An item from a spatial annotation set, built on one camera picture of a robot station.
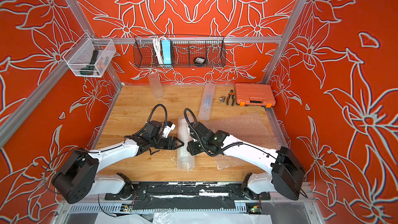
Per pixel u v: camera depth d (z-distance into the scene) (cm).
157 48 88
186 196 73
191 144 68
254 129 95
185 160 75
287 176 39
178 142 79
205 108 98
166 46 89
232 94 113
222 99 109
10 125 51
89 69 79
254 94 108
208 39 92
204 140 59
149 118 70
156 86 109
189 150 67
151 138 68
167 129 79
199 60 96
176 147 75
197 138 58
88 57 90
